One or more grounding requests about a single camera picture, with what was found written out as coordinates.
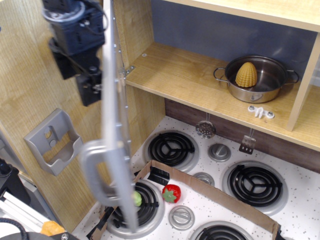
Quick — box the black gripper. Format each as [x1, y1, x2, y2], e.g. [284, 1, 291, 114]
[49, 9, 105, 107]

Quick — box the grey microwave door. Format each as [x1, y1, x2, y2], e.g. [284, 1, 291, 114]
[79, 0, 139, 233]

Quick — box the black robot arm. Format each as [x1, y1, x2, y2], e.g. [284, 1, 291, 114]
[42, 0, 106, 107]

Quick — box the back left stove burner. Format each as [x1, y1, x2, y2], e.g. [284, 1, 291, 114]
[142, 130, 200, 173]

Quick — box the stove burner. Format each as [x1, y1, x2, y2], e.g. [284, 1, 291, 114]
[107, 179, 165, 240]
[221, 160, 289, 216]
[189, 220, 253, 240]
[142, 130, 200, 173]

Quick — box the brown cardboard barrier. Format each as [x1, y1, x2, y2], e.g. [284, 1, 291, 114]
[89, 159, 280, 240]

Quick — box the green toy broccoli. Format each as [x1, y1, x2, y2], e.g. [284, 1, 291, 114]
[133, 191, 142, 207]

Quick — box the hanging metal strainer spoon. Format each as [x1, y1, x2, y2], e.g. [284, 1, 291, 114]
[195, 113, 216, 139]

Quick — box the red toy strawberry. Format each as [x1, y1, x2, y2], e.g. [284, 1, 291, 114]
[162, 184, 182, 203]

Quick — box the front left stove burner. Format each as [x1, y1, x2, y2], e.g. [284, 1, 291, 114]
[107, 179, 165, 240]

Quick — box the orange toy food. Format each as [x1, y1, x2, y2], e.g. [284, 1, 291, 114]
[40, 220, 66, 237]

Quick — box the grey back stove knob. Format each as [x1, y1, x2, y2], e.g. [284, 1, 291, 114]
[208, 143, 231, 162]

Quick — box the grey stove knob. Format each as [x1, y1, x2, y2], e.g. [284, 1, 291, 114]
[168, 205, 195, 231]
[193, 172, 215, 187]
[208, 143, 231, 162]

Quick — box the grey middle stove knob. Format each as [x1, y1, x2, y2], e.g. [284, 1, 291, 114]
[193, 172, 215, 187]

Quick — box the yellow toy corn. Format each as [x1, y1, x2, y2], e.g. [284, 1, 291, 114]
[235, 62, 258, 88]

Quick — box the grey front stove knob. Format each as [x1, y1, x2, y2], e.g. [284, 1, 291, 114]
[168, 205, 195, 231]

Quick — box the steel cooking pot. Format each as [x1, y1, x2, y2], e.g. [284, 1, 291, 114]
[213, 55, 300, 104]

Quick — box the hanging metal spatula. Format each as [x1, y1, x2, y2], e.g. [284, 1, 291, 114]
[239, 128, 256, 155]

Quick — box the white door latch clip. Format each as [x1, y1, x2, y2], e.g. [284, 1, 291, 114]
[247, 105, 275, 119]

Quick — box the front right stove burner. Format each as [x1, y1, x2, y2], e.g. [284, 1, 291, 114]
[189, 220, 253, 240]

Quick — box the back right stove burner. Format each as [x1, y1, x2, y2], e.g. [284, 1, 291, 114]
[221, 160, 289, 216]

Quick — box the grey wall phone holder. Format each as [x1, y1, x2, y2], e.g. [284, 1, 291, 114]
[24, 108, 83, 176]

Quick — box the black braided cable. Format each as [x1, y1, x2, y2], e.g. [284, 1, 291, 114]
[0, 217, 27, 240]

